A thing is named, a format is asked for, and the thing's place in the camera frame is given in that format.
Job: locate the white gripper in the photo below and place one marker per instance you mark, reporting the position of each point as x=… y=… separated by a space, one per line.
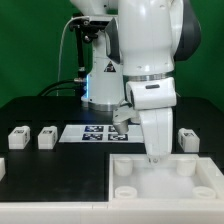
x=157 y=129

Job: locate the white square tabletop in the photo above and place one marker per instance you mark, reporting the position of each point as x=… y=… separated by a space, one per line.
x=179 y=176

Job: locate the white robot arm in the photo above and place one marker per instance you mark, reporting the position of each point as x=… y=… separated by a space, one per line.
x=136 y=44

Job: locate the white sheet with AprilTags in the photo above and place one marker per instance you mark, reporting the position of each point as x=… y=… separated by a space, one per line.
x=100 y=133

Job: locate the white left obstacle block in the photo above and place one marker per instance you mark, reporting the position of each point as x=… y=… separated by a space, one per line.
x=2 y=168

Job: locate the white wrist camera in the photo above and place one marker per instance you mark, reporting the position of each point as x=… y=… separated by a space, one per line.
x=124 y=115

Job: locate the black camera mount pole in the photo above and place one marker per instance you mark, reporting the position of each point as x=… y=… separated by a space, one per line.
x=80 y=50

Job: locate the black camera on mount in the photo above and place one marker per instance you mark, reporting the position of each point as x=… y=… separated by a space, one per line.
x=97 y=21

